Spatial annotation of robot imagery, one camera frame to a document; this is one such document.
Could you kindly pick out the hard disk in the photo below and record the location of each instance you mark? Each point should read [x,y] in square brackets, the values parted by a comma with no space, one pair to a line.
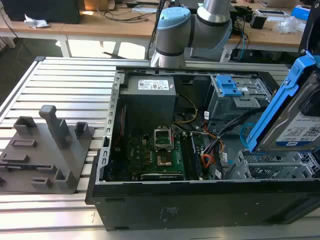
[287,120]

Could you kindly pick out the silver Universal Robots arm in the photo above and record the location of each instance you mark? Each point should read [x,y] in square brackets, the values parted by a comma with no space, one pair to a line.
[172,35]

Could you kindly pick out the black RAM slot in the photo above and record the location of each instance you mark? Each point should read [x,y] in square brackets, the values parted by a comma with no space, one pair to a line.
[186,157]

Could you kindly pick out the blue product box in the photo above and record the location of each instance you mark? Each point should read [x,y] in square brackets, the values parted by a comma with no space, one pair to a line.
[301,12]

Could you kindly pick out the clear plastic bag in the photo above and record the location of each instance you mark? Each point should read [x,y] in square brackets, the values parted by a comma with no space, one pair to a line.
[290,25]

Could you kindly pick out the small black device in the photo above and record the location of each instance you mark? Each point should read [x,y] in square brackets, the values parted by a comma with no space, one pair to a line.
[258,22]

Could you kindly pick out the blue empty drive carrier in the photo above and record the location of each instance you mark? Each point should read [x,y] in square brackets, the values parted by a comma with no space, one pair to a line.
[228,87]

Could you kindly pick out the metal drive cage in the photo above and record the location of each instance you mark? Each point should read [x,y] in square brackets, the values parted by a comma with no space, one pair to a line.
[225,107]

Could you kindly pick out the RAM stick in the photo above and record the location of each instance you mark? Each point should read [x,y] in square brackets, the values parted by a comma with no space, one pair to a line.
[196,160]

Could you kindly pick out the grey power supply unit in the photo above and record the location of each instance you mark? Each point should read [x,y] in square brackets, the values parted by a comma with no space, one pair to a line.
[147,107]

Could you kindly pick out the long wooden desk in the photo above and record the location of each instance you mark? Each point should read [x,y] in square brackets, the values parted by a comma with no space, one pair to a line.
[112,27]

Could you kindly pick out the black graphics card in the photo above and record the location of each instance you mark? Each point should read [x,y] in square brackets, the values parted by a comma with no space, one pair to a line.
[162,177]

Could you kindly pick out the brown cardboard box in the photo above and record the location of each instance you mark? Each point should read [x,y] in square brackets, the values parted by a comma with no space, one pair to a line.
[100,5]

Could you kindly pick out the green motherboard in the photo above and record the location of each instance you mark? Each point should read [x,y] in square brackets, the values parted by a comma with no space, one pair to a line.
[140,155]

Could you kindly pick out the black open PC case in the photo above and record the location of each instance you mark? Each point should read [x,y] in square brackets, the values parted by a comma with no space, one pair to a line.
[175,207]

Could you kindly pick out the large black box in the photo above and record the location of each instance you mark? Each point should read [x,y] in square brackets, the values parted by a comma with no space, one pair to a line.
[42,11]

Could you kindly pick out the crumpled white paper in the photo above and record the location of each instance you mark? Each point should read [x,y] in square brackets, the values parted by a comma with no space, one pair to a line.
[36,22]

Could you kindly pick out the wooden desk white legs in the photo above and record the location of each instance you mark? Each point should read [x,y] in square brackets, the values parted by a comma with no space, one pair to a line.
[30,31]

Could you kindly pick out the grey parts rack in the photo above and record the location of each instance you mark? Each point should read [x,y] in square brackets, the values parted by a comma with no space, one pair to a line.
[42,150]

